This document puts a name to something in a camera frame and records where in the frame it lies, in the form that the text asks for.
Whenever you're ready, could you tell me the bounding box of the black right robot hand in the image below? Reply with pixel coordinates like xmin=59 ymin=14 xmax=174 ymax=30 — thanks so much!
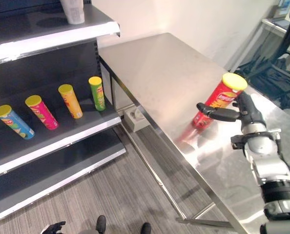
xmin=196 ymin=91 xmax=268 ymax=130

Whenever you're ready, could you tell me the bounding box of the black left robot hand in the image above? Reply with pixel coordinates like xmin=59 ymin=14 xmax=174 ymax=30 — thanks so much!
xmin=40 ymin=221 xmax=66 ymax=234

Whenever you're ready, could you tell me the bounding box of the red chip can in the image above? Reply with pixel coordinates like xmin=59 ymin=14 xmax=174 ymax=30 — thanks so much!
xmin=192 ymin=72 xmax=248 ymax=131

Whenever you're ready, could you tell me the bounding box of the dark robot left foot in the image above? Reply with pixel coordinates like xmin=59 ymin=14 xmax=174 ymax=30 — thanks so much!
xmin=96 ymin=215 xmax=107 ymax=234

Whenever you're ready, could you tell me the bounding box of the black office chair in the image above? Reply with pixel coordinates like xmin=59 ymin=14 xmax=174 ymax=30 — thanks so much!
xmin=235 ymin=10 xmax=290 ymax=110

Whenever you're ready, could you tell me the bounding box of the stainless steel table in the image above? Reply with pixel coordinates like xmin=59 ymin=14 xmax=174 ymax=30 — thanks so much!
xmin=98 ymin=33 xmax=290 ymax=234

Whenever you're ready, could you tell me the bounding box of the white desk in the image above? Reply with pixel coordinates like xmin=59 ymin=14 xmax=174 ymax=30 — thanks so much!
xmin=261 ymin=14 xmax=290 ymax=52

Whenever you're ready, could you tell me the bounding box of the blue chip can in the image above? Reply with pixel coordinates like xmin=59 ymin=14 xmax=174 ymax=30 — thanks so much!
xmin=0 ymin=104 xmax=36 ymax=140

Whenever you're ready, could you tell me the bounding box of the pink chip can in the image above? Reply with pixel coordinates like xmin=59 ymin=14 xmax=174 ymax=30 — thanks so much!
xmin=25 ymin=95 xmax=60 ymax=131

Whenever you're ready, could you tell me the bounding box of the orange chip can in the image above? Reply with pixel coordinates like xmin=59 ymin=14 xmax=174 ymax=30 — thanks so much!
xmin=58 ymin=84 xmax=83 ymax=119

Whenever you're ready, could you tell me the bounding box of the grey metal store shelf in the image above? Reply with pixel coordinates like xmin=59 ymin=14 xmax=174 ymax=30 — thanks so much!
xmin=0 ymin=0 xmax=127 ymax=225

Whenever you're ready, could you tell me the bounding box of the green chip can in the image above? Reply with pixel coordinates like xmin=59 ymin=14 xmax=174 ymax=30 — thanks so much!
xmin=88 ymin=76 xmax=106 ymax=111

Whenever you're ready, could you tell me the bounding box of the white paper cup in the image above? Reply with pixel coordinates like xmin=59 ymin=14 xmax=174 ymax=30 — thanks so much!
xmin=60 ymin=0 xmax=85 ymax=25

